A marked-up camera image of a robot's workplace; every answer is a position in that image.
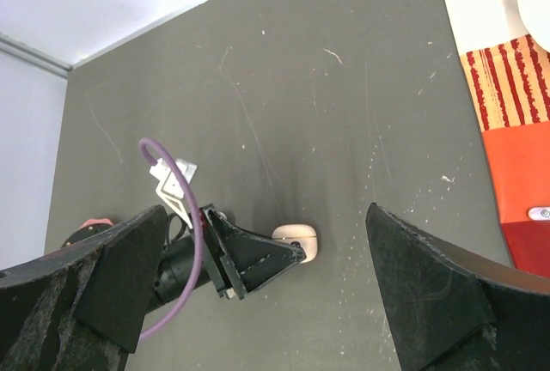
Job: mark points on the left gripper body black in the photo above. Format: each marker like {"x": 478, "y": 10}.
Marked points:
{"x": 219, "y": 261}

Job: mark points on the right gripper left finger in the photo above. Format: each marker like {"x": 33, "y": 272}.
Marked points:
{"x": 82, "y": 307}

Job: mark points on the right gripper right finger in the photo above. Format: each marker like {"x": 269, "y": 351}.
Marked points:
{"x": 452, "y": 309}

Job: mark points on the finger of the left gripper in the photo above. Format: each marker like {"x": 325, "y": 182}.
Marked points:
{"x": 261, "y": 259}

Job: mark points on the pink earbud charging case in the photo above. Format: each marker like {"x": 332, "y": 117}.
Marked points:
{"x": 301, "y": 235}

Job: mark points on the pink polka dot plate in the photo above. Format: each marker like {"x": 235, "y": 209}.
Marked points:
{"x": 90, "y": 228}

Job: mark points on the patterned orange placemat cloth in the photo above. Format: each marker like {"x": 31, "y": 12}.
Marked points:
{"x": 507, "y": 74}

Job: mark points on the left aluminium corner post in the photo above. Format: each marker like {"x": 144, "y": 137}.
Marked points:
{"x": 33, "y": 56}

